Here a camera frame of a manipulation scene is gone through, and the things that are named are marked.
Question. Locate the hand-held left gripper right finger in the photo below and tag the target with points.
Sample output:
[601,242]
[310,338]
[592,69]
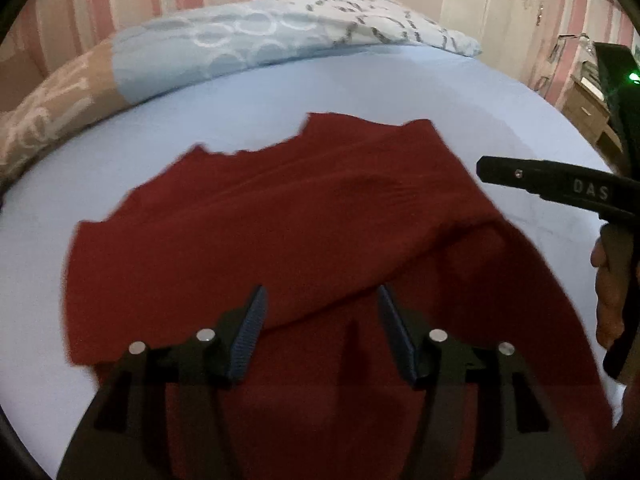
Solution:
[397,332]

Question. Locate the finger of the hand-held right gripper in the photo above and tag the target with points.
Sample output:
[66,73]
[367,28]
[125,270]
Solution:
[540,177]

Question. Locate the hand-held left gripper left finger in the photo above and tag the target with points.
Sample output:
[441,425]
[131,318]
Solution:
[247,332]

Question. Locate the red knit garment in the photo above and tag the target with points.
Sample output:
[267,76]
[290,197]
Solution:
[310,230]

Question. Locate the person's right hand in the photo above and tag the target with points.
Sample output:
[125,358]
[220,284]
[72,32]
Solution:
[609,305]

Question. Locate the wooden nightstand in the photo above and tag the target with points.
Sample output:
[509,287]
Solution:
[587,110]

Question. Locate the white wardrobe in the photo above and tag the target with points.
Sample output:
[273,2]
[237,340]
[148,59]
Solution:
[500,5]

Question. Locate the patterned blue beige pillow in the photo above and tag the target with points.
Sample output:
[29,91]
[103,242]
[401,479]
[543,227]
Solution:
[200,40]

